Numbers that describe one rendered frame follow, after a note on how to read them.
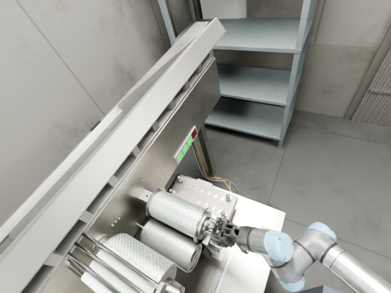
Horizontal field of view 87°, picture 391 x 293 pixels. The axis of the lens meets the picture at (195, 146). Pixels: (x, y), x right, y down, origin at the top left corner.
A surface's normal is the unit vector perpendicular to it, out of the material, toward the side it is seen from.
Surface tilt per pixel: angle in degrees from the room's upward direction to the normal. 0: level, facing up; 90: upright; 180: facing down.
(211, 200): 0
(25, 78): 90
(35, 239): 57
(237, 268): 0
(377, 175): 0
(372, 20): 90
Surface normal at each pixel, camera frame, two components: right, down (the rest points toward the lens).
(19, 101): 0.87, 0.26
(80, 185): 0.61, -0.11
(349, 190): -0.21, -0.60
